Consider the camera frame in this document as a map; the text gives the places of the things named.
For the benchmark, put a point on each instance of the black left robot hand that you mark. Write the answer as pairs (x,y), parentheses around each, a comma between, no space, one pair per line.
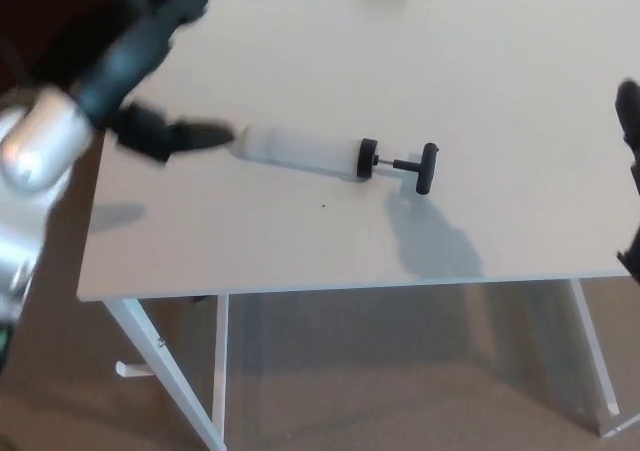
(135,56)

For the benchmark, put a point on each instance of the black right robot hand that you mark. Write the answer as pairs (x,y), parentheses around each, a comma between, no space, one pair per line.
(631,116)

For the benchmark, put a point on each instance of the small black object under desk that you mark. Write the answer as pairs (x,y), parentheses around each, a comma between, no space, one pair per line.
(200,299)

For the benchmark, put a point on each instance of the dark brown partition panel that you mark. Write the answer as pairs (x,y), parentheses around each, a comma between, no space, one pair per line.
(40,21)

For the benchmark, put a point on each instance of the white metal desk leg frame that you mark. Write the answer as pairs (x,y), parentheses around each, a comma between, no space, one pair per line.
(182,396)
(595,346)

